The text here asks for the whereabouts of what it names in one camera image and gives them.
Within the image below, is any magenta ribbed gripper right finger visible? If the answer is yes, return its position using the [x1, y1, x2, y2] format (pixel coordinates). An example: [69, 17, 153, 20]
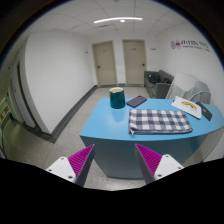
[135, 144, 183, 184]

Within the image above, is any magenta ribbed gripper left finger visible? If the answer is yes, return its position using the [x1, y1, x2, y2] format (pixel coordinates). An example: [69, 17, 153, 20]
[46, 145, 95, 187]

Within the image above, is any blue white checkered towel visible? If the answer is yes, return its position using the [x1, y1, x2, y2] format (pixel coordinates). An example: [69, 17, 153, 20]
[128, 109, 193, 135]

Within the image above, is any purple smartphone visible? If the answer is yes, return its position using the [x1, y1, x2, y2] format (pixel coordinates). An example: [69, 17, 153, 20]
[127, 96, 146, 108]

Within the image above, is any white rainbow notebook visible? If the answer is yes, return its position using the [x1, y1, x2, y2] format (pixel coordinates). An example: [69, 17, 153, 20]
[171, 96, 202, 119]

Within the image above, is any black phone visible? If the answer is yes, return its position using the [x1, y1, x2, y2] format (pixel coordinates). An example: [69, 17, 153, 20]
[197, 102, 212, 120]

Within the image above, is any dark green mug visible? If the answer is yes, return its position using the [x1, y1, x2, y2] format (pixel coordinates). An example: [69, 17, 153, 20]
[109, 87, 125, 109]

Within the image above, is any grey sofa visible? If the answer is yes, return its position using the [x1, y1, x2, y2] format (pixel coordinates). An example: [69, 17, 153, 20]
[144, 70, 174, 99]

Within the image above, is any white covered chair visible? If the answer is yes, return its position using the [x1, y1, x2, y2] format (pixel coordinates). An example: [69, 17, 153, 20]
[166, 72, 211, 104]

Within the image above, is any black bag on sofa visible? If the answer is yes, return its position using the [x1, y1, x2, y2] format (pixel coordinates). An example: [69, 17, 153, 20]
[148, 74, 161, 84]

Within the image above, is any left beige door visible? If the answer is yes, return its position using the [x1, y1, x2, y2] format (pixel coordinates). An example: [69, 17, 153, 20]
[93, 42, 117, 86]

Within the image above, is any beige door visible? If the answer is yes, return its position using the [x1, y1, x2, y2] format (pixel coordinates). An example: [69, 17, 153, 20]
[93, 42, 117, 86]
[123, 40, 146, 85]

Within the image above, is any right beige door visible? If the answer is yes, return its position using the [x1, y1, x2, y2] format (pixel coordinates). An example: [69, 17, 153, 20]
[123, 40, 146, 85]

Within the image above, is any ceiling strip light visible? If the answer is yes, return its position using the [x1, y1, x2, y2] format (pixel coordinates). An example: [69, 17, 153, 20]
[94, 17, 143, 24]

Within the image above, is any wall logo sign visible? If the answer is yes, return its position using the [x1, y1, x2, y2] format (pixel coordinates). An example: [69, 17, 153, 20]
[170, 39, 210, 52]

